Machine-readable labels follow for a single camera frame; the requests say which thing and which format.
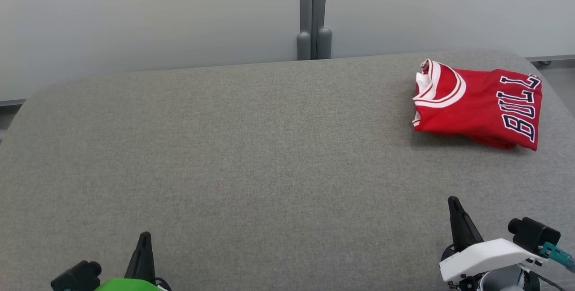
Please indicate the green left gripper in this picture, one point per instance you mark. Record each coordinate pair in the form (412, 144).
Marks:
(126, 285)

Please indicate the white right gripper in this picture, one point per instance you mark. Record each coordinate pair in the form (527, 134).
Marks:
(485, 257)

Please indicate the red jersey shirt white sleeves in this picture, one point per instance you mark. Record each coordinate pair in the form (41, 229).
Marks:
(480, 102)

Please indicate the grey fabric sofa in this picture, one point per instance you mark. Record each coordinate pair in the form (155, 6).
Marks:
(251, 156)

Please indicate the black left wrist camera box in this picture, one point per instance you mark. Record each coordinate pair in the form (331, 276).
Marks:
(76, 277)

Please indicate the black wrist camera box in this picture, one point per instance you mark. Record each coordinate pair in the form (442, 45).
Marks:
(76, 277)
(534, 235)

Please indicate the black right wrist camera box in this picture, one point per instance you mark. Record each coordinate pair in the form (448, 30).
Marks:
(534, 235)

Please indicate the grey partition base rail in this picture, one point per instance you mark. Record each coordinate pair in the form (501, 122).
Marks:
(552, 59)

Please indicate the grey partition post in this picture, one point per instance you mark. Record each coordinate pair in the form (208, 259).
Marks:
(321, 12)
(304, 12)

